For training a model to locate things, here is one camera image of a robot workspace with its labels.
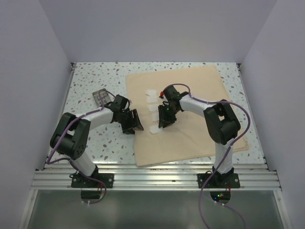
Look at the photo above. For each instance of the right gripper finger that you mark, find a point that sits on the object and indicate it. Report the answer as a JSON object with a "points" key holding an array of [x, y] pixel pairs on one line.
{"points": [[169, 119], [162, 116]]}

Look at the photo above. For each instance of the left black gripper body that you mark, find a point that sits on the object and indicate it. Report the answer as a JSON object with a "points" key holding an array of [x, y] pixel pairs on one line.
{"points": [[124, 114]]}

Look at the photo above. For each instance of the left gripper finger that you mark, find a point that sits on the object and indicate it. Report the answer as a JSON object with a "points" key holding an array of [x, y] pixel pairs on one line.
{"points": [[128, 125], [136, 123]]}

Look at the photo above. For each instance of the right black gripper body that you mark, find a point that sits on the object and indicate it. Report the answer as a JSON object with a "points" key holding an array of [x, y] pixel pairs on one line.
{"points": [[172, 111]]}

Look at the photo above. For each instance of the white gauze pad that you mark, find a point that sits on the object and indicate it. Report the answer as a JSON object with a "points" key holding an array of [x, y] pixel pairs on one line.
{"points": [[154, 129], [152, 99], [153, 108], [155, 117], [152, 93]]}

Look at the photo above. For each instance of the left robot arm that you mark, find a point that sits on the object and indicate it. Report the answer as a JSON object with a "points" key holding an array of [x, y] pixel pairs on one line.
{"points": [[69, 139]]}

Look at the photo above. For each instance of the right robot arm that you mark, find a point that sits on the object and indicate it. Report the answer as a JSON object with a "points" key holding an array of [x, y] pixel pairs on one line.
{"points": [[221, 121]]}

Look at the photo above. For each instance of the beige surgical drape cloth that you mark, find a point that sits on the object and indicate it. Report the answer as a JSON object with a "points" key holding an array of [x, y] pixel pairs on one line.
{"points": [[188, 137]]}

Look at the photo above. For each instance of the metal instrument tray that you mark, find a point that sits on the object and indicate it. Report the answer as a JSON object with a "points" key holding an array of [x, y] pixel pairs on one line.
{"points": [[94, 94]]}

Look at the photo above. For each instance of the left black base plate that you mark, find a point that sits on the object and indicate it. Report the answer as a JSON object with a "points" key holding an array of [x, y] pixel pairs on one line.
{"points": [[79, 181]]}

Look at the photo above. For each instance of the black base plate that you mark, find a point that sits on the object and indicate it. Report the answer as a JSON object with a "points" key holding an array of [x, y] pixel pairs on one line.
{"points": [[79, 181], [227, 180]]}

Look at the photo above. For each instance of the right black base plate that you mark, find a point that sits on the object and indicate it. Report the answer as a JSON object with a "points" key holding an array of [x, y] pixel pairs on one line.
{"points": [[227, 180]]}

